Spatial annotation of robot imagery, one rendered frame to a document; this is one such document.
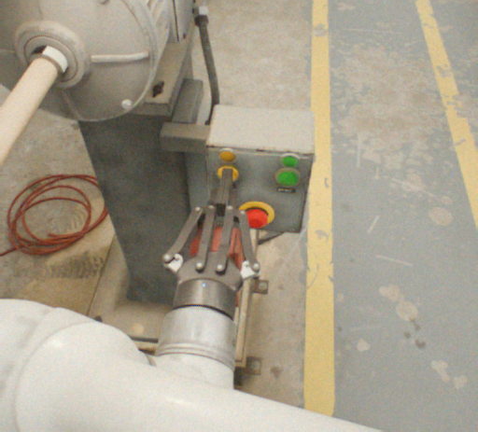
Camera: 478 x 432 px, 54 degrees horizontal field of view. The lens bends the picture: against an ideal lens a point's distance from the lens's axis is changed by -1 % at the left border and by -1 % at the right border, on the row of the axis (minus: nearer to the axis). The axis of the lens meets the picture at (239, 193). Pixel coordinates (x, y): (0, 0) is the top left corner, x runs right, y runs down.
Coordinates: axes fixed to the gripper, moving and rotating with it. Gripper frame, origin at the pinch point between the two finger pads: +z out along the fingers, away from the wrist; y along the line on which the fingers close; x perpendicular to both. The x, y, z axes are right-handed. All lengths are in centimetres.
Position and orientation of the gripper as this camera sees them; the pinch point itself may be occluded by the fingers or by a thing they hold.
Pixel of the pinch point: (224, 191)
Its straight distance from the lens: 68.6
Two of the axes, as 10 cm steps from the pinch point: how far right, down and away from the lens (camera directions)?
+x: 0.0, -6.5, -7.6
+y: 9.9, 0.9, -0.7
